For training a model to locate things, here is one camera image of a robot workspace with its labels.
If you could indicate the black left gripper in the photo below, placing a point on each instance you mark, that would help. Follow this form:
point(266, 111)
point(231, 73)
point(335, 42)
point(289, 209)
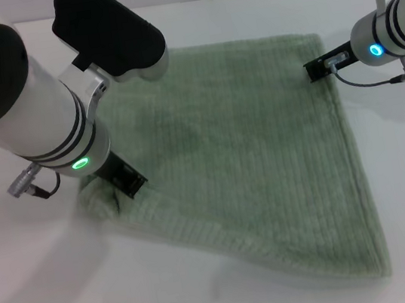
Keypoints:
point(120, 177)

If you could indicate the light green ribbed towel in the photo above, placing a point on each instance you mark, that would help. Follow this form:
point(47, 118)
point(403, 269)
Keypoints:
point(246, 160)

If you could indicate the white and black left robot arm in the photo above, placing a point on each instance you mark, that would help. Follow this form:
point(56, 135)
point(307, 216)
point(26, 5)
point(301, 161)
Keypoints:
point(28, 109)

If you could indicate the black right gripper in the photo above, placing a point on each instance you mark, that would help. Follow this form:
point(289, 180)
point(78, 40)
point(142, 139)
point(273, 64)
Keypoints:
point(330, 62)

